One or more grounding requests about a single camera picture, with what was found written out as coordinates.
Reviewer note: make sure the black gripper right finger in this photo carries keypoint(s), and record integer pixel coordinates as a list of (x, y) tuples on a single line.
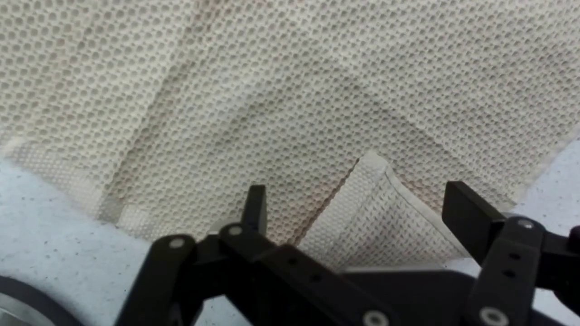
[(507, 260)]

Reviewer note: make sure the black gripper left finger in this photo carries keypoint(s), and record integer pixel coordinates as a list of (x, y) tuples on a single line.
[(199, 283)]

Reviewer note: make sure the beige mesh cloth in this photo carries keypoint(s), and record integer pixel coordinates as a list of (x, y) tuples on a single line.
[(272, 91)]

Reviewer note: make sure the steel drip tray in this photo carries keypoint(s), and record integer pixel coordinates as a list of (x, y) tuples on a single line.
[(23, 316)]

